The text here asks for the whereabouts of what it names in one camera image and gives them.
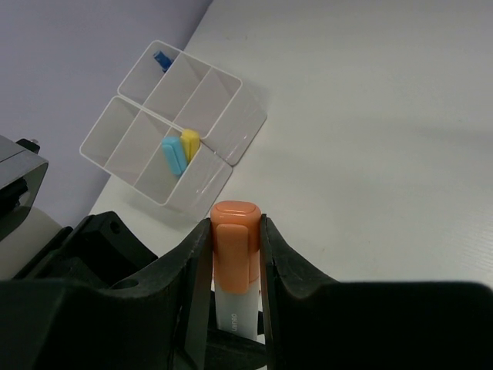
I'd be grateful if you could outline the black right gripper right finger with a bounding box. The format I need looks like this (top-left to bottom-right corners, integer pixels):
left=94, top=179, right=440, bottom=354
left=260, top=217, right=492, bottom=369

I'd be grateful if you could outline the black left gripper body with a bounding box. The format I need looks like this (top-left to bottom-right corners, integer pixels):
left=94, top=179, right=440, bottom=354
left=14, top=211, right=158, bottom=288

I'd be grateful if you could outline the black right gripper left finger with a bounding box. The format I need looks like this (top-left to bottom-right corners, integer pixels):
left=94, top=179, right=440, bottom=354
left=1, top=220, right=212, bottom=369

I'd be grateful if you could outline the orange tip clear highlighter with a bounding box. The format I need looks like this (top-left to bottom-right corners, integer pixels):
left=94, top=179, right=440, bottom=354
left=215, top=280, right=260, bottom=341

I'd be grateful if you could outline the orange highlighter cap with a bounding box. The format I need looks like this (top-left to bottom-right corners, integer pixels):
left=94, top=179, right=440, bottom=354
left=210, top=200, right=262, bottom=294

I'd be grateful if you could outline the blue highlighter cap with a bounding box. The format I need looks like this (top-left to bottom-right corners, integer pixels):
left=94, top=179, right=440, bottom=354
left=161, top=136, right=188, bottom=177

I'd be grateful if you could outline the yellow highlighter cap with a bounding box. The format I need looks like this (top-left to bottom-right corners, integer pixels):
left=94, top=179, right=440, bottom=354
left=180, top=129, right=200, bottom=163

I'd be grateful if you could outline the blue cap spray bottle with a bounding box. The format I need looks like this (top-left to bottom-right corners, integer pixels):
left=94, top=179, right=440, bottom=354
left=153, top=50, right=174, bottom=73

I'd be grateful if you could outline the white compartment organizer box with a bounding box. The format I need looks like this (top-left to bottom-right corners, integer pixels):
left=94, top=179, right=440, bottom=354
left=79, top=40, right=267, bottom=220

